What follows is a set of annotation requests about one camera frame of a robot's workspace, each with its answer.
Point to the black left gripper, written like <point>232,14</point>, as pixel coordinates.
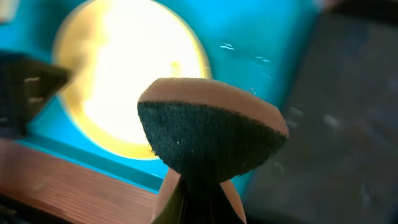
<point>26,86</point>

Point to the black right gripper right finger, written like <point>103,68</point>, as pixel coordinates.
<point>226,206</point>

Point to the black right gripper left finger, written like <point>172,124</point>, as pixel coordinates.
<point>172,203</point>

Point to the yellow plate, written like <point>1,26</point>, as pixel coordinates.
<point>114,50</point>

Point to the black tray with water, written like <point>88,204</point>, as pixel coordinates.
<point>340,162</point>

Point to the teal plastic tray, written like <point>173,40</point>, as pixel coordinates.
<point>254,45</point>

